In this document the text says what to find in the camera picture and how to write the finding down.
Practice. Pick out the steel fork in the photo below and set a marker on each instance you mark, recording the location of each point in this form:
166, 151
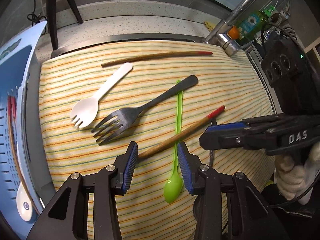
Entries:
119, 121

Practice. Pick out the white ceramic spoon with logo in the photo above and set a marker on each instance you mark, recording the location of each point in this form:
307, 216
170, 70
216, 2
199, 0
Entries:
23, 203

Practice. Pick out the green dish soap bottle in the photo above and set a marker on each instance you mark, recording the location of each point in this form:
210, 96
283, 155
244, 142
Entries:
253, 24

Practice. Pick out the lone red-tipped wooden chopstick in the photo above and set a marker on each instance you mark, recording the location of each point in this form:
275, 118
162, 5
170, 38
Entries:
157, 56

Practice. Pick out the white gloved right hand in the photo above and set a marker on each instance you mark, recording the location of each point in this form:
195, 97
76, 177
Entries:
293, 179

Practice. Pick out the white plastic spork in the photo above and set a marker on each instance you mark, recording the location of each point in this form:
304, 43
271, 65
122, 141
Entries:
84, 111

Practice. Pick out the blue plastic drainer basket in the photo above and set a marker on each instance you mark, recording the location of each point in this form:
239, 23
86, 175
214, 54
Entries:
17, 55

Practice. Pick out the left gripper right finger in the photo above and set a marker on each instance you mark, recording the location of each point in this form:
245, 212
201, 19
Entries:
249, 216

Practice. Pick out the black camera box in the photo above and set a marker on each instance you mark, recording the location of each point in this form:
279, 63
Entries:
291, 75

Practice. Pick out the steel spoon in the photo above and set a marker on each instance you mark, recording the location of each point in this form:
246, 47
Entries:
212, 147

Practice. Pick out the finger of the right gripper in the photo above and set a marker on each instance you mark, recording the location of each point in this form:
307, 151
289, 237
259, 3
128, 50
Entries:
232, 138
222, 127

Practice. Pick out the orange fruit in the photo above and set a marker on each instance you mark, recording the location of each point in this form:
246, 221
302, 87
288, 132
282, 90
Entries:
233, 33

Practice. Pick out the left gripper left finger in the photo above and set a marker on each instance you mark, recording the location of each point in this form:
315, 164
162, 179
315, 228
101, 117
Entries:
66, 215

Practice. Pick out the yellow sponge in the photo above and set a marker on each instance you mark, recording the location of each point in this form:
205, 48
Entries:
209, 25

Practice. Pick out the chrome faucet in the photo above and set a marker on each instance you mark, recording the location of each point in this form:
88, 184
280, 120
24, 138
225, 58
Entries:
218, 36

